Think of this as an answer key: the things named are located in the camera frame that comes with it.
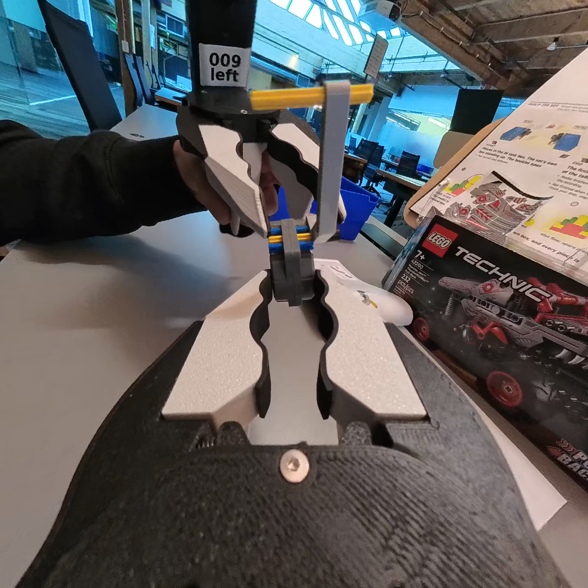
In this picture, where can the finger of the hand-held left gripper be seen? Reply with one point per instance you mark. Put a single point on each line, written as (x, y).
(229, 174)
(298, 142)

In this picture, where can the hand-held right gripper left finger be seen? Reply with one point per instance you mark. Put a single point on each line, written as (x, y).
(216, 363)

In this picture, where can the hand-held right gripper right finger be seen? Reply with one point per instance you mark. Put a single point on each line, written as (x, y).
(367, 363)

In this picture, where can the grey toy brick assembly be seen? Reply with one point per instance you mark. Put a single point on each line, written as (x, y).
(294, 280)

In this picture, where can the person's left forearm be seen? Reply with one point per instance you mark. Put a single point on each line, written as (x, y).
(82, 183)

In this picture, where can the person's left hand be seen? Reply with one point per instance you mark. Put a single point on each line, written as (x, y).
(197, 179)

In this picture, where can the wooden office table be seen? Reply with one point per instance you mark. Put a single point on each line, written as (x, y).
(404, 181)
(353, 158)

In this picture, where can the white instruction booklet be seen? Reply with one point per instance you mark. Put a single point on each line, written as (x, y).
(390, 307)

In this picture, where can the black office chair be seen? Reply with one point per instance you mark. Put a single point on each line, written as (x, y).
(82, 69)
(367, 156)
(409, 163)
(144, 82)

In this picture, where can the blue plastic bin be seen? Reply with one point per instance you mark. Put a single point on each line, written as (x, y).
(358, 206)

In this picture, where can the white sign board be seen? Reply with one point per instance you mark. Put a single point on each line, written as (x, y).
(376, 55)

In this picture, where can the black toy set box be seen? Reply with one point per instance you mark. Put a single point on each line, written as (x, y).
(505, 321)

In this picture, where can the ceiling projector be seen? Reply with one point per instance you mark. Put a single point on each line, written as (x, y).
(381, 9)

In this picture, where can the black panel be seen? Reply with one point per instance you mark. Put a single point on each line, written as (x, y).
(475, 112)

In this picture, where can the cardboard-backed instruction sheet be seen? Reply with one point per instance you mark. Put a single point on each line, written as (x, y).
(528, 151)

